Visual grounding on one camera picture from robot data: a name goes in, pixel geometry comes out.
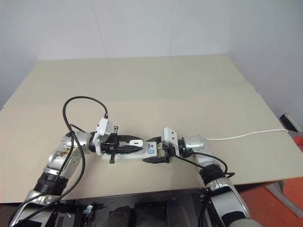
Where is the white power strip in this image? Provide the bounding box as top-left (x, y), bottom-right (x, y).
top-left (102, 141), bottom-right (168, 162)

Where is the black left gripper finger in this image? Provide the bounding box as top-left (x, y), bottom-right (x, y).
top-left (117, 134), bottom-right (143, 142)
top-left (115, 145), bottom-right (144, 154)

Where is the black robot torso panel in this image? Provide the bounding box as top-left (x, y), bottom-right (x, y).
top-left (52, 188), bottom-right (209, 227)

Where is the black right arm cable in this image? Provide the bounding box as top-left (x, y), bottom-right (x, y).
top-left (175, 151), bottom-right (236, 227)

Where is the dark rounded shape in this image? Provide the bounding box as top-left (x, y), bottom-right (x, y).
top-left (108, 205), bottom-right (136, 227)

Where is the black silver-edged device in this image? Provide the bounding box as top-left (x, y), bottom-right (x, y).
top-left (279, 113), bottom-right (301, 132)

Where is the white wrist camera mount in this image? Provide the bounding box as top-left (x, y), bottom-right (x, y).
top-left (160, 126), bottom-right (180, 157)
top-left (91, 117), bottom-right (115, 156)

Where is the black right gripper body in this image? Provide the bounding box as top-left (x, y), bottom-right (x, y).
top-left (161, 141), bottom-right (177, 164)

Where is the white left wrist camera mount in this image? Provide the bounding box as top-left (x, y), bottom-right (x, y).
top-left (91, 117), bottom-right (115, 156)

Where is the small metal connector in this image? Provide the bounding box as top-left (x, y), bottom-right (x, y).
top-left (83, 204), bottom-right (95, 216)

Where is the grey table leg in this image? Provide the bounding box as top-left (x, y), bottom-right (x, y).
top-left (265, 181), bottom-right (303, 215)

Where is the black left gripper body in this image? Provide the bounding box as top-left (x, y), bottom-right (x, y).
top-left (100, 126), bottom-right (124, 164)

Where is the white power strip cable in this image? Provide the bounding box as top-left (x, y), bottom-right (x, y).
top-left (205, 129), bottom-right (288, 141)

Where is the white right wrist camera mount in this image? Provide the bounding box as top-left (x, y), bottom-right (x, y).
top-left (160, 126), bottom-right (180, 157)

